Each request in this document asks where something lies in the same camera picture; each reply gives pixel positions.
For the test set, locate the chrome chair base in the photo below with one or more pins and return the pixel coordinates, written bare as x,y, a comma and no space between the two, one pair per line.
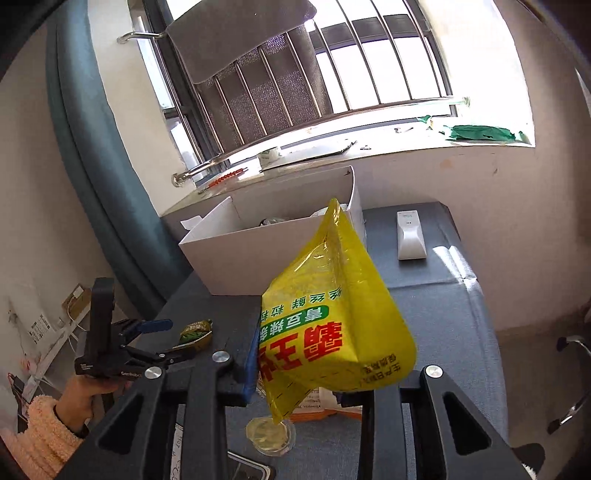
572,383

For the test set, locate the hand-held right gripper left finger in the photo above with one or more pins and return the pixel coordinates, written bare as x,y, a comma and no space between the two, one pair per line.
251,374

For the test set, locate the small cardboard box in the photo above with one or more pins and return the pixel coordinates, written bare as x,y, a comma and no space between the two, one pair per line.
76,300

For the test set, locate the white remote control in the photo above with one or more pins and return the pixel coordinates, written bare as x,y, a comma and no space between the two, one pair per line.
411,235

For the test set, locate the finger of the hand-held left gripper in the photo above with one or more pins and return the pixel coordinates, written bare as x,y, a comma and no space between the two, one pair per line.
154,325
159,359

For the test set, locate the steel window guard rail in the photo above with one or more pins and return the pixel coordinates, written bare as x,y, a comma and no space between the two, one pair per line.
388,60

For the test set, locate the white side shelf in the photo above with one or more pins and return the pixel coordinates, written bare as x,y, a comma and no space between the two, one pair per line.
51,350

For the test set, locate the tape roll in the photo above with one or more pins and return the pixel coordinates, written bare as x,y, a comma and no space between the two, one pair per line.
269,153

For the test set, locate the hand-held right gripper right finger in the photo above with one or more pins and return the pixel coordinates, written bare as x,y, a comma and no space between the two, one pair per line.
388,415

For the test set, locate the small metal clipper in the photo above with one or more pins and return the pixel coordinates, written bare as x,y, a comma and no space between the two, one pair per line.
402,130

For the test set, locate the teal curtain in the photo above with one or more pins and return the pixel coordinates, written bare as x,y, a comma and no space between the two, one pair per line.
111,161

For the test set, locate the small green snack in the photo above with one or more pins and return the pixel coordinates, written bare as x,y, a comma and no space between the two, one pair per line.
196,333

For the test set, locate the person's left hand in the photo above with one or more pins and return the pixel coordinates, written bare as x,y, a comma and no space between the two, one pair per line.
78,401

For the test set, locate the grey flat board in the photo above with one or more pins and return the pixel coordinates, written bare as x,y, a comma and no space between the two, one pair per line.
314,154

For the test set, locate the red pen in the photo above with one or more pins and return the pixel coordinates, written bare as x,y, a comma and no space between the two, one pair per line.
228,177

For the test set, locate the white cardboard box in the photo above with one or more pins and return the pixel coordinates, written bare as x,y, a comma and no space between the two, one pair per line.
235,263

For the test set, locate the large yellow snack bag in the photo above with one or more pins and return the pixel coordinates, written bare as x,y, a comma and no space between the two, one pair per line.
332,300

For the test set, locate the grey towel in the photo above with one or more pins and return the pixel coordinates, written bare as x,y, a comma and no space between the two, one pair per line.
258,55

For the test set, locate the phone with cartoon case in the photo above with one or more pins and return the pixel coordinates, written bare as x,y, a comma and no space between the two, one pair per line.
247,468

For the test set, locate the green plastic packet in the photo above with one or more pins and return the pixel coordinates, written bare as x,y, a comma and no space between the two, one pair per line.
480,133

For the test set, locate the person's left forearm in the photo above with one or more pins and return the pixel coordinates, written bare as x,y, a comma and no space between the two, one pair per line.
37,438

